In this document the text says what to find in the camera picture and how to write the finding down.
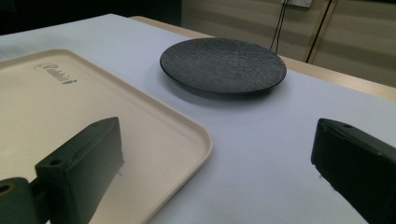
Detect beige plastic tray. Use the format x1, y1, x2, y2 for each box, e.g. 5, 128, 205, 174
0, 48, 214, 224

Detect white table cloth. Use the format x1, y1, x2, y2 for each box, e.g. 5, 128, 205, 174
0, 13, 396, 224

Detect white wall socket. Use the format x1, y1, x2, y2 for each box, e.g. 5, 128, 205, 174
281, 0, 313, 8

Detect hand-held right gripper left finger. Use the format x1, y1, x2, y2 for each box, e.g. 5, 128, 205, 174
35, 116, 125, 224

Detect black cable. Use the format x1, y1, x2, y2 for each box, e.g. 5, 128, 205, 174
305, 0, 333, 63
275, 3, 290, 54
269, 2, 287, 52

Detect black round plate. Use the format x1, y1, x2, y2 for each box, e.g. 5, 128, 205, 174
159, 37, 288, 95

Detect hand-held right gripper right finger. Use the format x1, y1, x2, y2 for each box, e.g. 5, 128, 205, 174
310, 118, 396, 224

